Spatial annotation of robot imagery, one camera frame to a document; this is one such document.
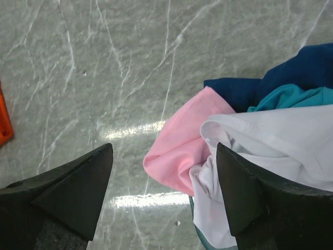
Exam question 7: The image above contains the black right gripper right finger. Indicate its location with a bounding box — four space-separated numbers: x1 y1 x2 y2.
216 144 332 249

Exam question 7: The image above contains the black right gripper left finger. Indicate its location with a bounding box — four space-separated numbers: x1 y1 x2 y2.
1 143 113 249

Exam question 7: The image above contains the white t shirt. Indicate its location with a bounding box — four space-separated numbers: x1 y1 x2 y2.
189 105 332 249

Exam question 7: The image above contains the navy blue t shirt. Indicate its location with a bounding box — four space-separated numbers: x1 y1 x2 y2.
203 43 332 113

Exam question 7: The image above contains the pink t shirt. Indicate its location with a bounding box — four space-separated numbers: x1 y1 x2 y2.
143 86 235 196

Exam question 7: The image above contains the teal plastic basket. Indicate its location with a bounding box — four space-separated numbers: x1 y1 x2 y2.
188 195 217 250

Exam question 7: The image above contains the folded orange t shirt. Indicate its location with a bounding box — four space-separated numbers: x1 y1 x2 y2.
0 89 14 146

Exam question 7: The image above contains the teal t shirt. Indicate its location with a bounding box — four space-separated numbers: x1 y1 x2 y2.
247 84 332 112

